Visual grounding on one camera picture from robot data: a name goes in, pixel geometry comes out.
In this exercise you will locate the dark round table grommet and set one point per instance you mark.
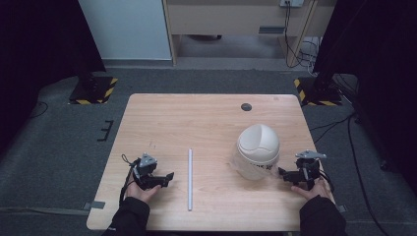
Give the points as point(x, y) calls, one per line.
point(246, 106)

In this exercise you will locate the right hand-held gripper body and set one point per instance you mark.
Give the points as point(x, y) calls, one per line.
point(308, 167)

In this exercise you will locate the person's right hand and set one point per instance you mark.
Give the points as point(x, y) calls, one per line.
point(311, 191)

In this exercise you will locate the person's left hand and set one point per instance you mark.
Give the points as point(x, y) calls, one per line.
point(141, 193)

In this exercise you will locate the white lidded bucket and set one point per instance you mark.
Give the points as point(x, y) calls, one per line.
point(257, 149)

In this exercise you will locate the grey tape piece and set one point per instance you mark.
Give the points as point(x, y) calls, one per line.
point(95, 205)
point(341, 208)

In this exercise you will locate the white wrapped straw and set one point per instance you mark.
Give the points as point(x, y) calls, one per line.
point(190, 180)

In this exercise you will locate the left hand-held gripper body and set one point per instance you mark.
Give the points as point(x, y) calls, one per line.
point(146, 167)

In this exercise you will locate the black stand base, striped tape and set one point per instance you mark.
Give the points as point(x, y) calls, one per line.
point(95, 90)
point(316, 93)

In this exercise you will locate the grey wall socket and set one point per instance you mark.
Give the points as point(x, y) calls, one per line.
point(291, 2)

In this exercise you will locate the white wall panel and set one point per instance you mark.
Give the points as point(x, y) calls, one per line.
point(124, 29)

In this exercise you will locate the dark curtain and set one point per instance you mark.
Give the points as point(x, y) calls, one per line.
point(377, 65)
point(36, 49)

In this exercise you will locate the light wooden desk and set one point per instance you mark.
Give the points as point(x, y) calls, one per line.
point(229, 16)

